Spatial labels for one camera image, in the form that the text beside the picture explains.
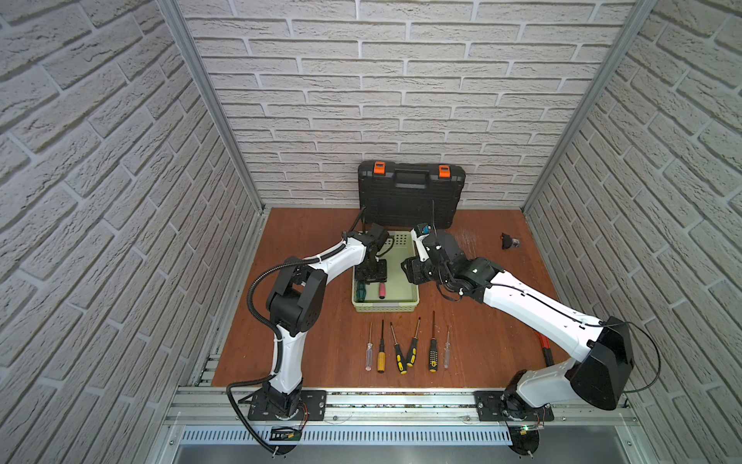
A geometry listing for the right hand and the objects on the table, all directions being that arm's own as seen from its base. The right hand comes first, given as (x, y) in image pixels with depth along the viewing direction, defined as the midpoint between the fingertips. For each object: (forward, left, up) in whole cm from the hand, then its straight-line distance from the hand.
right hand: (415, 261), depth 80 cm
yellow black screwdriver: (-19, +6, -18) cm, 27 cm away
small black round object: (+19, -41, -20) cm, 49 cm away
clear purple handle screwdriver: (-18, +15, -19) cm, 30 cm away
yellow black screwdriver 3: (-19, -4, -19) cm, 27 cm away
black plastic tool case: (+29, -2, -2) cm, 29 cm away
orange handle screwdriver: (-20, +11, -18) cm, 29 cm away
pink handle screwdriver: (+2, +10, -19) cm, 21 cm away
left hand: (+5, +8, -15) cm, 18 cm away
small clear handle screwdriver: (-21, -8, -19) cm, 30 cm away
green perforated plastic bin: (0, +4, -19) cm, 20 cm away
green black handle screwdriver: (0, +17, -16) cm, 23 cm away
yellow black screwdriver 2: (-18, +1, -19) cm, 26 cm away
